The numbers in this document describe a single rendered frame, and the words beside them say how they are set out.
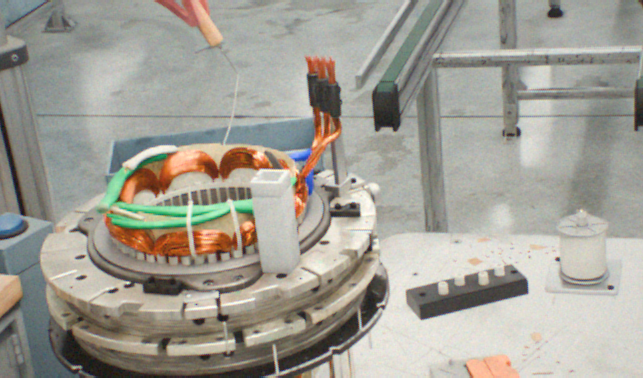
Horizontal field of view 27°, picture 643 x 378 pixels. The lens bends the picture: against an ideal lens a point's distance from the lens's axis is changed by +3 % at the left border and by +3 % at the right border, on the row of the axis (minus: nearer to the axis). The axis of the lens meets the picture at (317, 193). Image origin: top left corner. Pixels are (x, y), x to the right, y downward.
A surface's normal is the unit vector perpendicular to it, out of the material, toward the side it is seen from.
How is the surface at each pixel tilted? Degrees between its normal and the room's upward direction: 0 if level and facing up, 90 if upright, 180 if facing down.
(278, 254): 90
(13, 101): 90
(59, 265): 0
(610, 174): 0
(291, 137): 90
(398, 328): 0
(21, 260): 90
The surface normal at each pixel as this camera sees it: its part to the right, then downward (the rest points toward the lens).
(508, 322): -0.11, -0.91
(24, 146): 0.61, 0.27
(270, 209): -0.29, 0.43
